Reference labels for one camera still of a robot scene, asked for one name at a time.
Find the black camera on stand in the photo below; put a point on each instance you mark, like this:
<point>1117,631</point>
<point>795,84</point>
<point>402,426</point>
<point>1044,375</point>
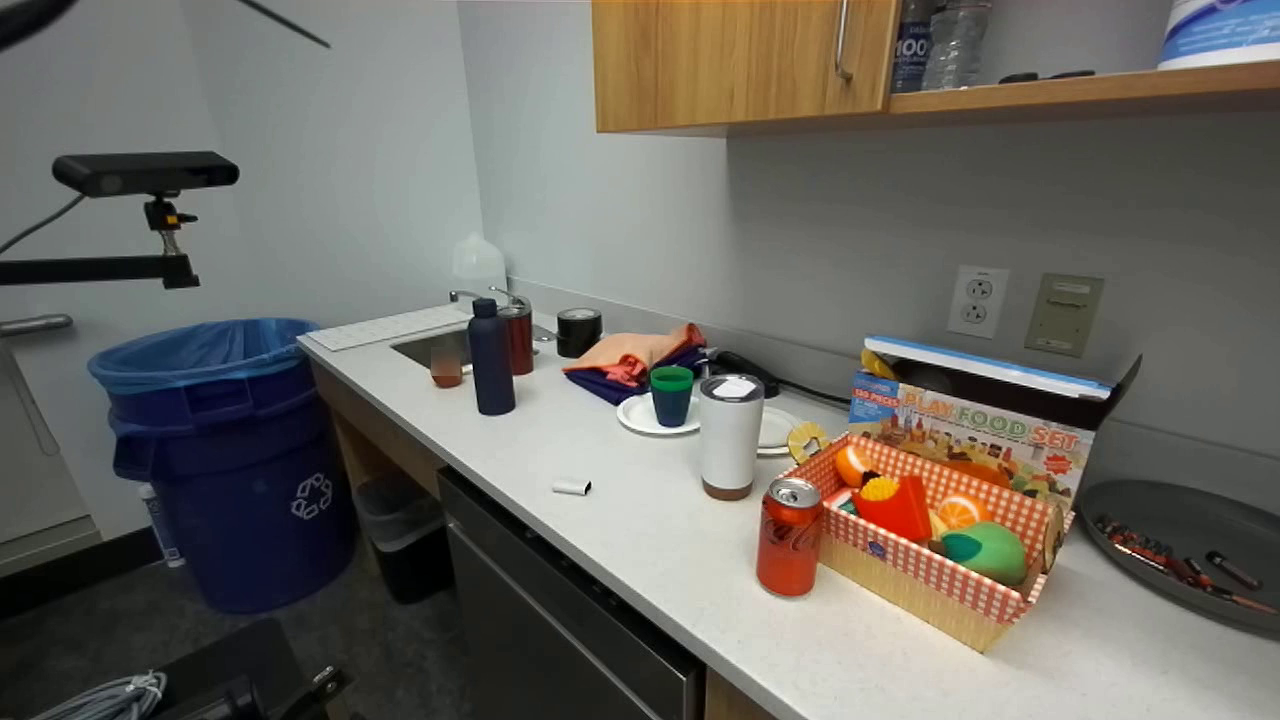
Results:
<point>148,173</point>

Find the brown round object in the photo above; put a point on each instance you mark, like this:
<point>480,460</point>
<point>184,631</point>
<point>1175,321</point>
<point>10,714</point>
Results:
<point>445,375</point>

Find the clear bottles in cabinet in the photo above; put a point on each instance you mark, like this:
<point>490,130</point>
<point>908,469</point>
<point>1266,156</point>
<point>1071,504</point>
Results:
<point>937,40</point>

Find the orange soda can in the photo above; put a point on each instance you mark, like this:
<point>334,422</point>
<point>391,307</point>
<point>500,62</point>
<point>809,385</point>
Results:
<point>788,538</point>

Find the small white cylinder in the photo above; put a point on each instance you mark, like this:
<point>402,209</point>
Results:
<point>572,487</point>

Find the green cup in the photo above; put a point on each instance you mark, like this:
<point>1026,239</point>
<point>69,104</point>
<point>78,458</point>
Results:
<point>669,394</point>

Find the orange toy fruit slice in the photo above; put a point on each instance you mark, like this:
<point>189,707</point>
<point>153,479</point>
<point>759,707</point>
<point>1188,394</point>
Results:
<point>955,513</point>

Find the dark grey round tray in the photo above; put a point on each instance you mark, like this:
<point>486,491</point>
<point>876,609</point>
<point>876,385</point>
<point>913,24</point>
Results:
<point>1196,548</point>

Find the white tumbler with lid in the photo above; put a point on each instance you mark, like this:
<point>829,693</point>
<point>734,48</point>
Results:
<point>731,430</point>

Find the blue recycling bin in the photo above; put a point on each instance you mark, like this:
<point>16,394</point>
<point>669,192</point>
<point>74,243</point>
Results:
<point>227,426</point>

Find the small black trash bin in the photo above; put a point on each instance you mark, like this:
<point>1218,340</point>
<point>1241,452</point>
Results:
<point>404,534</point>

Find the black cup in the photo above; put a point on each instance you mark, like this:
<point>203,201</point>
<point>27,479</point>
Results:
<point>578,331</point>

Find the white wall outlet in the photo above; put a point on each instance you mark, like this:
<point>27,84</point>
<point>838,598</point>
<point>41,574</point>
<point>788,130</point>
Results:
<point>978,303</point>

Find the white plate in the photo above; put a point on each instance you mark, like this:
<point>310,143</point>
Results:
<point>637,412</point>

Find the beige wall switch plate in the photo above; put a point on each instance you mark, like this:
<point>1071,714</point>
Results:
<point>1061,315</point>

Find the orange cloth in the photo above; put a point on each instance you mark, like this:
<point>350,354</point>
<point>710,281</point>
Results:
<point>623,359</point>

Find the left wooden cabinet door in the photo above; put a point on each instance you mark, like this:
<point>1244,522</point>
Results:
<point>739,62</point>

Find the dark blue bottle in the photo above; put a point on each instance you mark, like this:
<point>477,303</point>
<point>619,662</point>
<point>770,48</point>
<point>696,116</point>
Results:
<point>490,359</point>

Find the red toy container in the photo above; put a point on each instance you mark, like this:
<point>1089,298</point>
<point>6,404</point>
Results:
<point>897,504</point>

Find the green toy pear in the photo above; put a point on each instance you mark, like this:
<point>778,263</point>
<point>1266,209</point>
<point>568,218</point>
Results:
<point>987,548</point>

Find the red checkered basket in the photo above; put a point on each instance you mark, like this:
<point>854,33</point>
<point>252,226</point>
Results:
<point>922,579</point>

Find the dark red bottle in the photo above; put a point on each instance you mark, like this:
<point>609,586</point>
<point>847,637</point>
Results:
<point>519,318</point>

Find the white blue container in cabinet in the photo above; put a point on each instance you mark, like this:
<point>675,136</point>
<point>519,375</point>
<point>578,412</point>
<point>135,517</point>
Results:
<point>1204,33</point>

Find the play food toy box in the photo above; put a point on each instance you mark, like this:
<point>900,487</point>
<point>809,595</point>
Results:
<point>1000,422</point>

